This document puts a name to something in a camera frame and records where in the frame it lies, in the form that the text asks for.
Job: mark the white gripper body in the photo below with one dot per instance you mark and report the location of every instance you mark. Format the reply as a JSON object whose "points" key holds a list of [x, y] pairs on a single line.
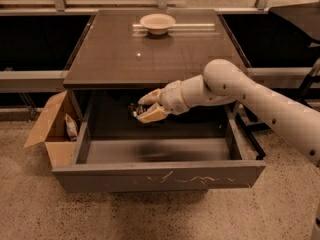
{"points": [[172, 97]]}

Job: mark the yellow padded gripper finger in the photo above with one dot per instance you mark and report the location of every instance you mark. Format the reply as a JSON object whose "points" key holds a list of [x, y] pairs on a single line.
{"points": [[154, 113], [150, 98]]}

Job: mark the black rxbar chocolate bar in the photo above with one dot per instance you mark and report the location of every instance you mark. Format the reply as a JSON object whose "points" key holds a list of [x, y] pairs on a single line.
{"points": [[136, 109]]}

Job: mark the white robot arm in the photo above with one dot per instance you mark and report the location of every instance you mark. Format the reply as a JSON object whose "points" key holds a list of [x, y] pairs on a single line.
{"points": [[222, 83]]}

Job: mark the dark cabinet counter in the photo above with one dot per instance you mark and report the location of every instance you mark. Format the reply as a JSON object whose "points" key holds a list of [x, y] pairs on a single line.
{"points": [[118, 52]]}

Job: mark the grey open top drawer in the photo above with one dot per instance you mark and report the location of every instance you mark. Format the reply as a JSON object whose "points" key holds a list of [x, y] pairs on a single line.
{"points": [[116, 153]]}

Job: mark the white bowl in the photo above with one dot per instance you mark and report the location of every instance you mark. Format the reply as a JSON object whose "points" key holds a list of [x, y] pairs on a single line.
{"points": [[157, 24]]}

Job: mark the snack bag in box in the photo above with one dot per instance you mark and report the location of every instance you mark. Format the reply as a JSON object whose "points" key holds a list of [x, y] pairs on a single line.
{"points": [[71, 127]]}

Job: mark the brown cardboard box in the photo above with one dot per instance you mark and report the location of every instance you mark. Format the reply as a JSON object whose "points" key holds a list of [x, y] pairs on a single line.
{"points": [[51, 130]]}

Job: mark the black drawer slide rail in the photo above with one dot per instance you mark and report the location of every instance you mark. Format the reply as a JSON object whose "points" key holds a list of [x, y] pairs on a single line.
{"points": [[260, 152]]}

